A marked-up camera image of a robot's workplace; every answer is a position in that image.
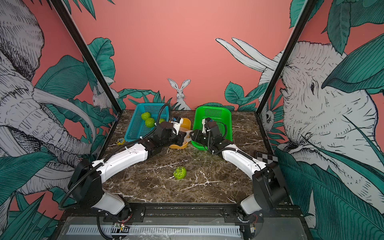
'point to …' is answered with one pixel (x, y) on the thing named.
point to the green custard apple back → (145, 115)
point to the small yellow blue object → (121, 141)
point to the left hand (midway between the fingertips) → (187, 131)
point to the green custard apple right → (161, 120)
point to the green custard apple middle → (150, 122)
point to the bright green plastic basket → (223, 114)
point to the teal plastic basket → (136, 128)
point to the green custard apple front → (180, 173)
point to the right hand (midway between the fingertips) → (189, 132)
